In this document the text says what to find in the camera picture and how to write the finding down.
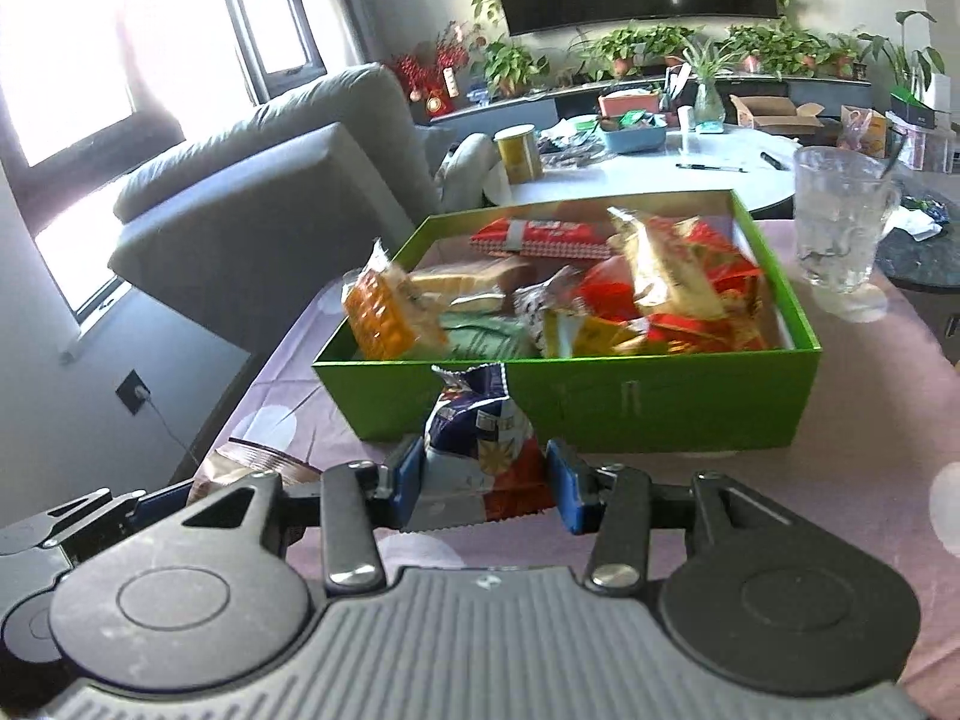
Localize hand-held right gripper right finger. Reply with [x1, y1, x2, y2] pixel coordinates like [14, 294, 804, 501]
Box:
[546, 439, 800, 593]

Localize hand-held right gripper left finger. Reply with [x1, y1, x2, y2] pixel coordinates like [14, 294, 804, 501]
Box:
[180, 435, 430, 592]

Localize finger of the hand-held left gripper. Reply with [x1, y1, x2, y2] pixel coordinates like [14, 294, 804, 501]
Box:
[41, 478, 188, 552]

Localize blue white red snack packet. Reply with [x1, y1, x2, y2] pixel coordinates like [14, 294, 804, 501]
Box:
[424, 362, 552, 535]

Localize brown snack packet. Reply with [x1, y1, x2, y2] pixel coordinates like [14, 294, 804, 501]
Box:
[186, 437, 323, 507]

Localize green cardboard box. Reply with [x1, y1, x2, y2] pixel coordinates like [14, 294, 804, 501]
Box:
[311, 189, 822, 458]

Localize yellow snack packet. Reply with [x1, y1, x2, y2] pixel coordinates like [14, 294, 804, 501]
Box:
[540, 311, 653, 359]

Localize green snack packet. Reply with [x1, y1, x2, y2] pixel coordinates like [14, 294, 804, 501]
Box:
[439, 313, 542, 361]

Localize white black dotted packet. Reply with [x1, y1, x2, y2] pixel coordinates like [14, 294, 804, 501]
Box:
[516, 268, 586, 357]

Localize red white cracker packet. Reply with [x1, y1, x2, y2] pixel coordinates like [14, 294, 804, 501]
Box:
[606, 206, 762, 320]

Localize pink dotted tablecloth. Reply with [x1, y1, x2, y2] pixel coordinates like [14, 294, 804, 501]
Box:
[191, 219, 960, 691]

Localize grey sofa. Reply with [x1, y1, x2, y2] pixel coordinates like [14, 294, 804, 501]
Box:
[109, 62, 500, 350]

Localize round white table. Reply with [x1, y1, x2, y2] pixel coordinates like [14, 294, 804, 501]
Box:
[484, 124, 807, 222]

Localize yellow canister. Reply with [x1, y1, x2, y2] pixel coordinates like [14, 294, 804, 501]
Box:
[493, 124, 543, 183]

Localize clear plastic wrappers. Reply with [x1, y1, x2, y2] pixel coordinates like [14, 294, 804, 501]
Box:
[538, 120, 605, 166]

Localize blue tray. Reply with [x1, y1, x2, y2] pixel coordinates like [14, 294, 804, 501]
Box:
[600, 111, 668, 153]

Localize glass mug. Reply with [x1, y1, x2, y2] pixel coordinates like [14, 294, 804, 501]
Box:
[791, 146, 901, 295]

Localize dark television cabinet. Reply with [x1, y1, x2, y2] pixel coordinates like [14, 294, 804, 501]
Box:
[429, 73, 875, 140]

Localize orange box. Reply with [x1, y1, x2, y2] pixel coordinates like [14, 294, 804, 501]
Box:
[598, 90, 661, 117]

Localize glass vase with plant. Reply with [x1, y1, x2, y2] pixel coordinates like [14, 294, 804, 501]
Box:
[679, 34, 732, 127]

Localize red flower decoration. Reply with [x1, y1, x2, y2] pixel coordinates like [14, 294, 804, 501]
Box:
[391, 21, 473, 117]

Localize open cardboard box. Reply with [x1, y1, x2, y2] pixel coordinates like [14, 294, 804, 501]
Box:
[729, 94, 826, 137]

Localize row of potted plants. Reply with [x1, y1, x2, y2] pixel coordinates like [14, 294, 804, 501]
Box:
[480, 22, 863, 95]

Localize large dark framed window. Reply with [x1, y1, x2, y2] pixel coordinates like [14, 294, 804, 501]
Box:
[0, 0, 188, 331]

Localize white tissue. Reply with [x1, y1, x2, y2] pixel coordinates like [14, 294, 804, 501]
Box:
[904, 208, 950, 241]

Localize narrow dark framed window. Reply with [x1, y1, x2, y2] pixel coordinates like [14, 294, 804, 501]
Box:
[210, 0, 327, 102]

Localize green black box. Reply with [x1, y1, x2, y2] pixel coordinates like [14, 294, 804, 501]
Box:
[889, 88, 938, 128]

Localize tall leafy plant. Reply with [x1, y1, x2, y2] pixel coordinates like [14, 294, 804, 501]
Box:
[859, 9, 947, 91]

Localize white cable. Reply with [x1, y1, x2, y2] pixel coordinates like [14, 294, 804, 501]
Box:
[142, 390, 200, 470]

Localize wall socket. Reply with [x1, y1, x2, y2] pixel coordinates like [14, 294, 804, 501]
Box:
[115, 369, 153, 417]

